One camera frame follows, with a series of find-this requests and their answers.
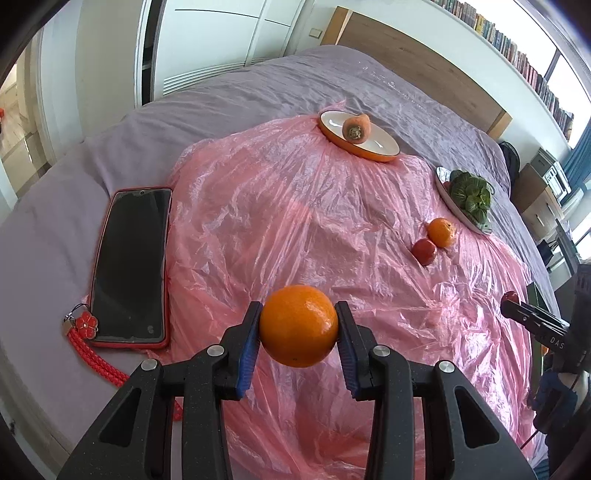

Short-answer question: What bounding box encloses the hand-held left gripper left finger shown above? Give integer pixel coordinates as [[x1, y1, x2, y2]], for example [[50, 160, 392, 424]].
[[58, 301, 265, 480]]

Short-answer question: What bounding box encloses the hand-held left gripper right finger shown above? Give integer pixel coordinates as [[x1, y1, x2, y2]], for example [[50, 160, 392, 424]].
[[335, 301, 539, 480]]

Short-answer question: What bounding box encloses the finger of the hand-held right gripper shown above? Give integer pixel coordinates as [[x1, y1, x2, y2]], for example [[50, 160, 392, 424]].
[[501, 299, 568, 343]]

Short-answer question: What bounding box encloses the green rectangular tray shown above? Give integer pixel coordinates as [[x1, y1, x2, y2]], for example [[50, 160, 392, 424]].
[[526, 281, 564, 407]]

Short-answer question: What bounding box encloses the orange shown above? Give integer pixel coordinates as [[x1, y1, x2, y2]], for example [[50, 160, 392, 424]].
[[427, 218, 458, 247], [259, 285, 340, 368]]

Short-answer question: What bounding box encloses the person's right hand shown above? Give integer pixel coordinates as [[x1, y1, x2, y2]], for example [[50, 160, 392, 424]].
[[531, 370, 581, 433]]

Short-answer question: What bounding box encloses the grey chair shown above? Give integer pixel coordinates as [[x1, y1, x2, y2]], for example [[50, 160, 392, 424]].
[[554, 217, 583, 289]]

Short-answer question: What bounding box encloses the wooden dresser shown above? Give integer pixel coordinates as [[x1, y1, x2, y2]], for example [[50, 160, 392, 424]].
[[510, 164, 566, 241]]

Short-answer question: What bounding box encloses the green leafy vegetable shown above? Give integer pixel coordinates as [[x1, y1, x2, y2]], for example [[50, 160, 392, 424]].
[[449, 170, 494, 224]]

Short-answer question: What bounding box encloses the pink plastic sheet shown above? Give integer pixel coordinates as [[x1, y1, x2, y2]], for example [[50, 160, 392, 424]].
[[164, 97, 550, 480]]

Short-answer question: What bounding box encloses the grey printer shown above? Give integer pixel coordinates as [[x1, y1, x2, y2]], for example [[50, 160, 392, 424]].
[[531, 148, 572, 204]]

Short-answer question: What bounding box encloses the smartphone in red case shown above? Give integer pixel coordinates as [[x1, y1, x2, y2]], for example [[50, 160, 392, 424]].
[[88, 186, 174, 348]]

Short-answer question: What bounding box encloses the white round plate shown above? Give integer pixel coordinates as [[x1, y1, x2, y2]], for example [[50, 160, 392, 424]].
[[435, 166, 494, 236]]

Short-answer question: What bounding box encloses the black backpack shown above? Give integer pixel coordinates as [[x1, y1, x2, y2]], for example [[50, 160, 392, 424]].
[[499, 141, 522, 185]]

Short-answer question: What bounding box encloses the teal curtain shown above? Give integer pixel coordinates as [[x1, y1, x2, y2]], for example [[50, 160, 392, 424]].
[[563, 138, 591, 188]]

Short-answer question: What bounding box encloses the orange oval dish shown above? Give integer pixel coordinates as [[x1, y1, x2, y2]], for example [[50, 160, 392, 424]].
[[320, 111, 400, 163]]

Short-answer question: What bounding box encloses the carrot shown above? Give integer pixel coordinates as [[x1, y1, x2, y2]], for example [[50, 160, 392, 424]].
[[343, 114, 371, 141]]

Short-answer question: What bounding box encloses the bed with grey cover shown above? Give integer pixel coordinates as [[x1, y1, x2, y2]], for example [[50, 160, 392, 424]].
[[0, 44, 559, 480]]

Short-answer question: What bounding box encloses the row of books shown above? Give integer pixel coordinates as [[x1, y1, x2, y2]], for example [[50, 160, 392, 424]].
[[431, 0, 575, 139]]

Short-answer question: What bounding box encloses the wooden headboard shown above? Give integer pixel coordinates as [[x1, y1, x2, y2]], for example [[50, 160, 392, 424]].
[[335, 7, 513, 139]]

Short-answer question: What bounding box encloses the white wardrobe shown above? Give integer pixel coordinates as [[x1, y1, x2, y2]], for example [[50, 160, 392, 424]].
[[134, 0, 308, 104]]

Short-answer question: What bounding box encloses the red braided lanyard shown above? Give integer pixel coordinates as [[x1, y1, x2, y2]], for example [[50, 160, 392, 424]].
[[62, 307, 183, 421]]

